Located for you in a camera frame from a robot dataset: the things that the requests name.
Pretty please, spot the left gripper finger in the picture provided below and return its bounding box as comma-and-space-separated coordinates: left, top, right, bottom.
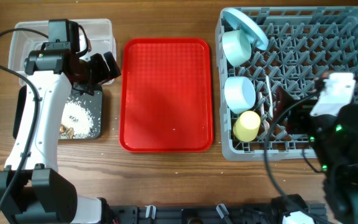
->
104, 52, 121, 78
90, 54, 110, 84

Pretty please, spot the white plastic fork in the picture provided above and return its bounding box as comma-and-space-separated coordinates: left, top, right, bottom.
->
265, 75, 273, 119

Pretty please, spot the small light blue bowl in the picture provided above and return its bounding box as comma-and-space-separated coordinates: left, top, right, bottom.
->
224, 77, 256, 114

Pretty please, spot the yellow plastic cup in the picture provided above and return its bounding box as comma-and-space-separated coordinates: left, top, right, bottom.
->
233, 111, 261, 142

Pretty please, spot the food scraps and rice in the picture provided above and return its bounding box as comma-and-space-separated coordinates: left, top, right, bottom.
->
60, 100, 100, 139

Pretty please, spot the green bowl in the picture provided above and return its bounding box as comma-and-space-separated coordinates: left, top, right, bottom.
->
222, 30, 252, 67

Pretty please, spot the large light blue plate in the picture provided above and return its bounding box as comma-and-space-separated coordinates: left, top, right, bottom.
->
222, 7, 269, 50

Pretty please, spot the white plastic spoon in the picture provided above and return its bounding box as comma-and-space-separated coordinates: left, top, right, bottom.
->
257, 92, 270, 131

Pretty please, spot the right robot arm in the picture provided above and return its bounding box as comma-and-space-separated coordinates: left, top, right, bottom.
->
274, 87, 358, 223

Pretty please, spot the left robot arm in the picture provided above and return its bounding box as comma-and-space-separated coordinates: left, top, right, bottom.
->
0, 19, 121, 223

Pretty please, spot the black waste tray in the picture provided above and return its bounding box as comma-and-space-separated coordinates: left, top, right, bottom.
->
12, 83, 104, 140

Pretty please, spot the grey dishwasher rack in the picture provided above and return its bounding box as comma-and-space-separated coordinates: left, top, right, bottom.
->
215, 6, 358, 161

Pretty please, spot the clear plastic bin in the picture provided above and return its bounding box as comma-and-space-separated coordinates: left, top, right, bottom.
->
8, 19, 117, 76

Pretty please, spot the red serving tray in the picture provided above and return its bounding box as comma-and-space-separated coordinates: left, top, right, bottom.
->
119, 37, 214, 153

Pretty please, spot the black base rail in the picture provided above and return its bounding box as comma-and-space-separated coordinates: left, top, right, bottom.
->
107, 203, 328, 224

